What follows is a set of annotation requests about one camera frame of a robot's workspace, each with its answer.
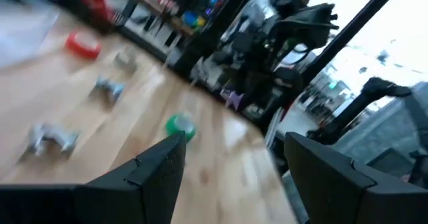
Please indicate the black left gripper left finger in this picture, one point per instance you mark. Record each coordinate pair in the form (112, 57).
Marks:
(150, 190)

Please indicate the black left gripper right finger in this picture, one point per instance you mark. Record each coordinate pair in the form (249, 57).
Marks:
(334, 197)

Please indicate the green tape roll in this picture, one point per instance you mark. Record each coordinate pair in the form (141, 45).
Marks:
(170, 127)

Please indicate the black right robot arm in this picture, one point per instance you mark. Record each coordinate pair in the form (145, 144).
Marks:
(254, 50)

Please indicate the red tape roll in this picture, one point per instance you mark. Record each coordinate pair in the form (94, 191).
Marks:
(83, 51)

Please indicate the clear plastic bin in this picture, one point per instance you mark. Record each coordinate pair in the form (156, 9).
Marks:
(23, 33)

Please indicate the black metal post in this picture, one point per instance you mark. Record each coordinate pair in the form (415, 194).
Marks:
(351, 30)
(227, 16)

